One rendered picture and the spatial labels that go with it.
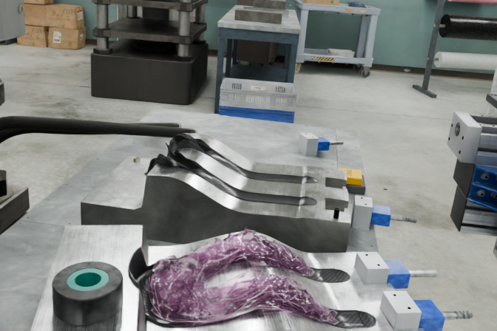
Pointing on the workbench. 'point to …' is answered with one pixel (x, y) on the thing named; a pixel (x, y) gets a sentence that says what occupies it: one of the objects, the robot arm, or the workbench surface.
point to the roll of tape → (87, 292)
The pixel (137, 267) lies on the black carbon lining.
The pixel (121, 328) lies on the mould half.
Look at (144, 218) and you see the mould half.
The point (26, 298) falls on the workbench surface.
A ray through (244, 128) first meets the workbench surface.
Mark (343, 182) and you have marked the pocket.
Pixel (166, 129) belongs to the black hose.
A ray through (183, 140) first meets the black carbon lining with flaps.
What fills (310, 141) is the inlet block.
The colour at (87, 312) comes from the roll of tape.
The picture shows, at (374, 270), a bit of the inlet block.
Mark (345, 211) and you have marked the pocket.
